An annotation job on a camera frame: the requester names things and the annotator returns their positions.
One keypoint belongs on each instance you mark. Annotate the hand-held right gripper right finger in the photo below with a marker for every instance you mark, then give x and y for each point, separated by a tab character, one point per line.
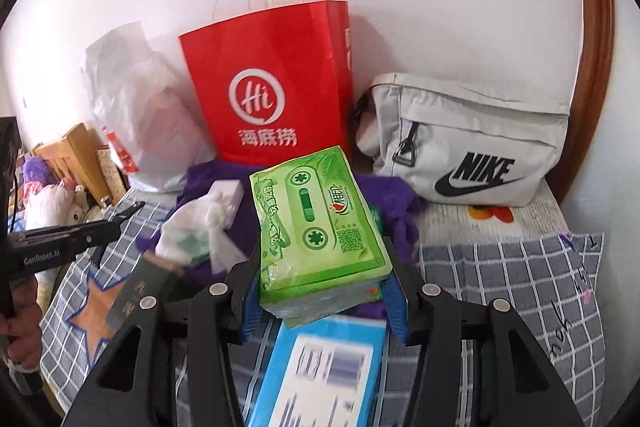
397	307

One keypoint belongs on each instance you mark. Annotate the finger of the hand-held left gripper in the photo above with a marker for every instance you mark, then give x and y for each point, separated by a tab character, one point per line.
102	234
127	212

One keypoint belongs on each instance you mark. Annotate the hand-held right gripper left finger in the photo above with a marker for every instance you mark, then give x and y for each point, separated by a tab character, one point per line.
248	314

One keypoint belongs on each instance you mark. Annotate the white tissue pack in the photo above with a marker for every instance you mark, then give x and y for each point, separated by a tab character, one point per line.
226	199

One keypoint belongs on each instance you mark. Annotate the green tissue pack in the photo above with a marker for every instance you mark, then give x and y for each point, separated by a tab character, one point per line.
315	227

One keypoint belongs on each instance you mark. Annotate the person's left hand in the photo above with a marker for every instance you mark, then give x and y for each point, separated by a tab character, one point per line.
25	312

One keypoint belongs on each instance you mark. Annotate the beige printed box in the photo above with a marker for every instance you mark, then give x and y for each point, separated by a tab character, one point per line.
111	172

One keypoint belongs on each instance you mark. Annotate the white plush toy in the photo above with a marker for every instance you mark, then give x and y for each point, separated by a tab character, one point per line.
50	202

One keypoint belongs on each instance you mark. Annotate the dark green box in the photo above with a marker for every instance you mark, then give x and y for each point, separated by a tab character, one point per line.
135	292

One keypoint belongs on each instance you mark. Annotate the small white plastic bag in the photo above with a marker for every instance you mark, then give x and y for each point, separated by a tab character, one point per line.
192	227

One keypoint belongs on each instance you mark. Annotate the purple plush toy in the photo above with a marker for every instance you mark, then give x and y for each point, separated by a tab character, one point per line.
36	169

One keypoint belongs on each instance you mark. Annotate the light wooden chair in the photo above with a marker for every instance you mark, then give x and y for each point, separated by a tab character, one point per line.
75	152

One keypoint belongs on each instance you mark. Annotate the blue parcel with white label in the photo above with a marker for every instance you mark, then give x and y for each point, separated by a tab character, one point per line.
310	387

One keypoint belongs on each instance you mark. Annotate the purple cloth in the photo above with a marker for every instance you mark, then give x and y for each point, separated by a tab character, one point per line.
395	207

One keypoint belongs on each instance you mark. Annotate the grey plaid bedsheet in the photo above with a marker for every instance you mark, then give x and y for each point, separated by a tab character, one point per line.
500	277

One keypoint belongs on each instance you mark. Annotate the white floral cloth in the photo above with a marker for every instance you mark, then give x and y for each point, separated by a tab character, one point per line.
540	217

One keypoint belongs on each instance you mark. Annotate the grey waist bag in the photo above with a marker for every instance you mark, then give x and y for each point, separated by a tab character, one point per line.
475	132

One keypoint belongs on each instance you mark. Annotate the red paper bag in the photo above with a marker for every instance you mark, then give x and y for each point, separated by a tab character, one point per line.
270	52

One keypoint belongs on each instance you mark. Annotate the brown wooden headboard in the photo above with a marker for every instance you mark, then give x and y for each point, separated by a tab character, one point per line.
595	67

